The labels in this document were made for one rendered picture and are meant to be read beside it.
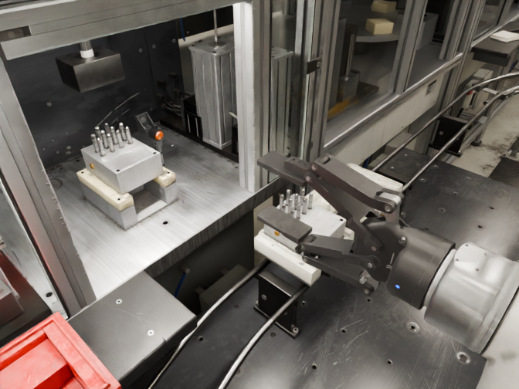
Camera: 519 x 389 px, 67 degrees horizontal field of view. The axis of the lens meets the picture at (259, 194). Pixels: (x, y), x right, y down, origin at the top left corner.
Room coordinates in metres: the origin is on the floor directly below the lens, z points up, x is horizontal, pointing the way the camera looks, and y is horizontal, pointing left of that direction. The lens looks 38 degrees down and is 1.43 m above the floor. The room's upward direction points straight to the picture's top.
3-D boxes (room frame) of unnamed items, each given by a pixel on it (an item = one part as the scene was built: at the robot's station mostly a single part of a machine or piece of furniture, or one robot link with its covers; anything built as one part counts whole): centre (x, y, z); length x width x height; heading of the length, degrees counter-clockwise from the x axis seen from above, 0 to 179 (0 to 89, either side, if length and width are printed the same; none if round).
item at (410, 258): (0.29, -0.14, 1.12); 0.09 x 0.07 x 0.08; 48
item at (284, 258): (0.66, -0.16, 0.84); 0.36 x 0.14 x 0.10; 138
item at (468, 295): (0.24, -0.20, 1.12); 0.09 x 0.06 x 0.09; 138
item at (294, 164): (0.37, -0.05, 1.19); 0.05 x 0.01 x 0.03; 48
